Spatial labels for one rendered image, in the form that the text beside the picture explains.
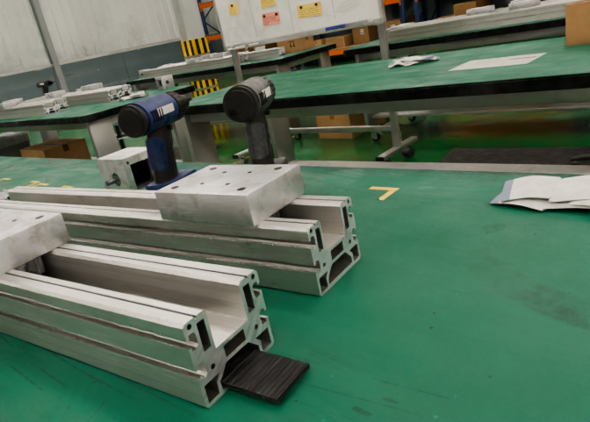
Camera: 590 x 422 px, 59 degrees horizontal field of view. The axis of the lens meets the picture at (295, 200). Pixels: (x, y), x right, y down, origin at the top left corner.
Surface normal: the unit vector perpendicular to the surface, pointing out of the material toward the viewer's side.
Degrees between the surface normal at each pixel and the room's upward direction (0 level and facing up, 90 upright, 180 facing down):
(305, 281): 90
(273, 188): 90
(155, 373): 90
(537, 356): 0
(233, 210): 90
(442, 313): 0
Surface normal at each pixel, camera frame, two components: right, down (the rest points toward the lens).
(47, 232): 0.81, 0.04
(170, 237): -0.55, 0.37
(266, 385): -0.19, -0.93
